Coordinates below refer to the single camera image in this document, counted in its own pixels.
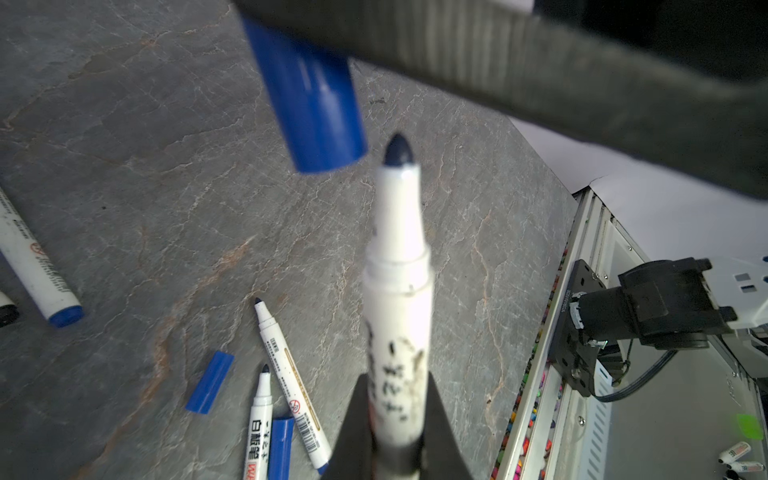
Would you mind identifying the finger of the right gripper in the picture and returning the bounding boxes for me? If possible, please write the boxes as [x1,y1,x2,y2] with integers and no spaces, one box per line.
[237,1,767,198]

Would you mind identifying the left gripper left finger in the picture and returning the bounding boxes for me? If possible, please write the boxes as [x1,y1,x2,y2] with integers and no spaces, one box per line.
[322,374,373,480]

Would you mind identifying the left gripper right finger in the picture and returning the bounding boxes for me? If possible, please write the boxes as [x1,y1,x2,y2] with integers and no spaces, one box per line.
[420,374,472,480]

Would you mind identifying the blue white marker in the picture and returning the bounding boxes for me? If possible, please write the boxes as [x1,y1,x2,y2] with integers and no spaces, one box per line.
[254,298,331,475]
[1,191,85,328]
[363,133,434,479]
[243,364,274,480]

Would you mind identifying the blue marker cap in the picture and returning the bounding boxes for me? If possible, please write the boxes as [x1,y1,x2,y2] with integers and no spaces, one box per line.
[185,351,234,415]
[267,417,295,480]
[242,17,368,174]

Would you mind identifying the blue white marker bottom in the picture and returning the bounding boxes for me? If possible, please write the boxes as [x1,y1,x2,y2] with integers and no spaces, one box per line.
[363,133,434,479]

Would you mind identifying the black white marker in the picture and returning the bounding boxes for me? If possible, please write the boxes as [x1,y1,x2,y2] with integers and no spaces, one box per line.
[0,292,20,327]

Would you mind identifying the white vented cable tray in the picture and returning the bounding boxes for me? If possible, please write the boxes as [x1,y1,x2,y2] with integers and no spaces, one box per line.
[576,396,612,480]

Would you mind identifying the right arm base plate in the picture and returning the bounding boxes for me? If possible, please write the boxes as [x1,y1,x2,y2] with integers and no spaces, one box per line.
[548,259,627,397]

